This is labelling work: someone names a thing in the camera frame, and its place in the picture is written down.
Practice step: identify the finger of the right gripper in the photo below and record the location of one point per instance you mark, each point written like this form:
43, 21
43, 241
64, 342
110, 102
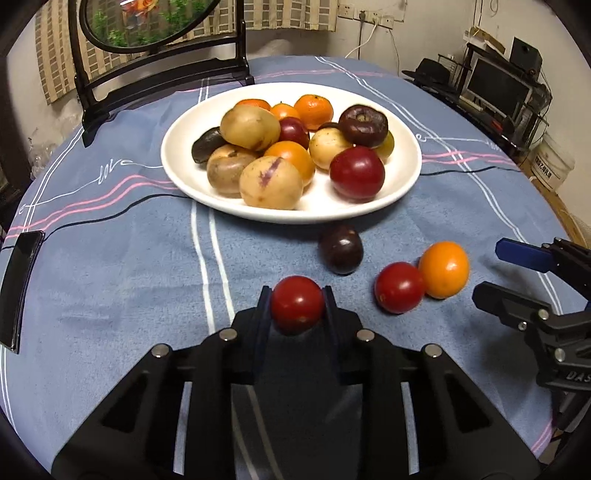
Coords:
513, 309
525, 255

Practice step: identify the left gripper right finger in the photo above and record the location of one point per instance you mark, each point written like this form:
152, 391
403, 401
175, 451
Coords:
422, 415

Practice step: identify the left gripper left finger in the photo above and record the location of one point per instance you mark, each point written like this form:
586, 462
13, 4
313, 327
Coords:
131, 434

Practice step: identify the orange tomato back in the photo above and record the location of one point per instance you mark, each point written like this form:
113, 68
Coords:
445, 267

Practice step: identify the red tomato back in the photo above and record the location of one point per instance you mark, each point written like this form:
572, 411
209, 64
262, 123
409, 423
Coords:
399, 288

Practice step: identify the small red cherry tomato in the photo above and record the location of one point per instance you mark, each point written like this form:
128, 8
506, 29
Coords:
296, 305

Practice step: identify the large yellow orange tomato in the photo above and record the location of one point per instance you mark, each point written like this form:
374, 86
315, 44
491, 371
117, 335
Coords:
386, 148

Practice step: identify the large red tomato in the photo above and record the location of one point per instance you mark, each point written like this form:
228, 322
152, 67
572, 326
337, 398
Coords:
357, 173
292, 129

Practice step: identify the dark maroon ribbed fruit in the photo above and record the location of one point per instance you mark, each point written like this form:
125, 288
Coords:
364, 125

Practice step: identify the pale yellow melon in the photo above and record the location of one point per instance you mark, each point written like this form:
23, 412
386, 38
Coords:
325, 145

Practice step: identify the oval orange tomato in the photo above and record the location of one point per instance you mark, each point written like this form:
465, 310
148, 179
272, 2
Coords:
296, 155

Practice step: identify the large orange tangerine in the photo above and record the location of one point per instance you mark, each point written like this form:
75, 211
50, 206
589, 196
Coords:
314, 110

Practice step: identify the striped pale melon back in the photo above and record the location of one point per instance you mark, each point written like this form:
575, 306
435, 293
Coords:
271, 182

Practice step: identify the tan melon with stem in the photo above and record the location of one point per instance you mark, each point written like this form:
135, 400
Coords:
224, 167

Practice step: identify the large dark purple fruit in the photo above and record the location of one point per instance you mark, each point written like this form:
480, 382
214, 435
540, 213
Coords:
206, 144

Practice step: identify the large golden round melon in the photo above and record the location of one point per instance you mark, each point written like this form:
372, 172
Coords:
250, 127

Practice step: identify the dark purple tomato front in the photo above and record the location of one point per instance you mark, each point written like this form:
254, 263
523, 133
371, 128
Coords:
328, 125

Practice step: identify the dark purple tomato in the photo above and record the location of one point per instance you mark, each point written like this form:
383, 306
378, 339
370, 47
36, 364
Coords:
328, 125
341, 249

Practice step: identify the cardboard box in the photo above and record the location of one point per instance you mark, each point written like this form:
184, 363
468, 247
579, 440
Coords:
577, 230

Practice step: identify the white plastic bucket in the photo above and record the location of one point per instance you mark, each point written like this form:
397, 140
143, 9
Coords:
551, 164

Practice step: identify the black metal desk rack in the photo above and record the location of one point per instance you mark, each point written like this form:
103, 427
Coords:
514, 137

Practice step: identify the computer monitor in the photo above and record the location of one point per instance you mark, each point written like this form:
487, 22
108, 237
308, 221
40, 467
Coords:
498, 89

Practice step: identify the blue striped tablecloth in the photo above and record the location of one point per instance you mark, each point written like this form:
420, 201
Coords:
128, 261

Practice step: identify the dark purple tomato back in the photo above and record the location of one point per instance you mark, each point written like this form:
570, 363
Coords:
341, 249

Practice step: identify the black speaker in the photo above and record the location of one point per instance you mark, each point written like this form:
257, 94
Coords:
526, 57

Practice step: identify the black smartphone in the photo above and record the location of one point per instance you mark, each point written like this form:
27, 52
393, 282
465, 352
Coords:
14, 287

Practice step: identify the white oval plate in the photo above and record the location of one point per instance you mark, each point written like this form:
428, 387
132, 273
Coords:
320, 202

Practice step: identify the beige checked curtain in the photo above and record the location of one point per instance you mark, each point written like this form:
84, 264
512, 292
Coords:
140, 23

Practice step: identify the wall power strip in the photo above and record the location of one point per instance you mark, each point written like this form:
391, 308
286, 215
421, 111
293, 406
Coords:
346, 11

